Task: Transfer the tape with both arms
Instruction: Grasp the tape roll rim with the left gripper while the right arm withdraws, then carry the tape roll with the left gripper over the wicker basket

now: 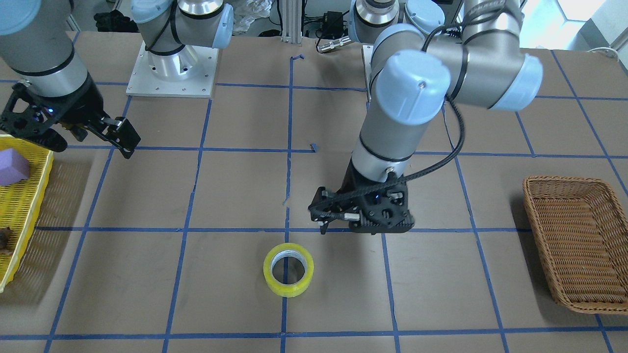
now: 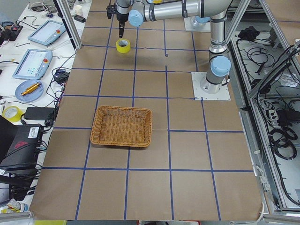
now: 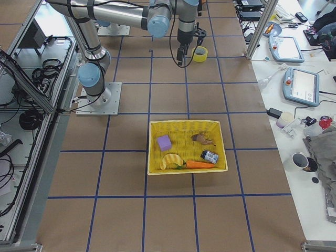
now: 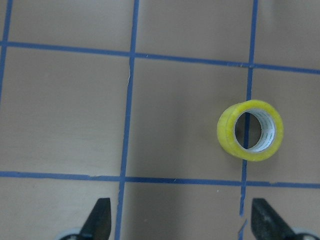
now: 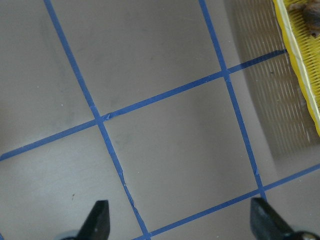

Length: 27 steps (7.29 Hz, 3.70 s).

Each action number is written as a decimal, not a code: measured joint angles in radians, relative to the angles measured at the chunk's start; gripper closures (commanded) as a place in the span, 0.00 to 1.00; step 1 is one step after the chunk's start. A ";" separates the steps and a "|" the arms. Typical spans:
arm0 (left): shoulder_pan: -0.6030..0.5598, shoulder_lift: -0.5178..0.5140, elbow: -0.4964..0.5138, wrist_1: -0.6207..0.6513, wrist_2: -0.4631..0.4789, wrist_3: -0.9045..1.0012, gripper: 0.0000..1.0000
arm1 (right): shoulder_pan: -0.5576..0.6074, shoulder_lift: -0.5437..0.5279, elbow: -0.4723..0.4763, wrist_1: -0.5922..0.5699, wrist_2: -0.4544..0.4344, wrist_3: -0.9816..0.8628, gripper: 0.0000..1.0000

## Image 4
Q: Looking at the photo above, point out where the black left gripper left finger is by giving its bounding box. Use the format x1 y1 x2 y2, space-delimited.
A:
78 197 112 240

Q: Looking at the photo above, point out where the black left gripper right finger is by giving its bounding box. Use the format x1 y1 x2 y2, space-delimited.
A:
251 198 296 240

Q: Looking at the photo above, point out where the yellow tape roll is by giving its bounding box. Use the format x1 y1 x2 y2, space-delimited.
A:
216 99 284 162

